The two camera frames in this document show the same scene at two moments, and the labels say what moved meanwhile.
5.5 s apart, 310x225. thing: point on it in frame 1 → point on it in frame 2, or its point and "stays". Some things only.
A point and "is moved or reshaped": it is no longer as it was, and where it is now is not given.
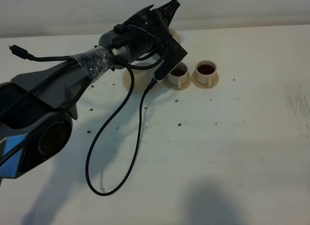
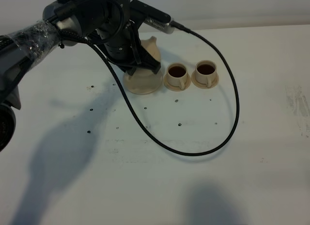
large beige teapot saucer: x=142 y=78 stays
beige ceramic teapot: x=175 y=35 is moved or reshaped
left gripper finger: x=168 y=9 → x=123 y=47
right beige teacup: x=205 y=72 stays
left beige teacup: x=179 y=75 stays
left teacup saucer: x=175 y=87 stays
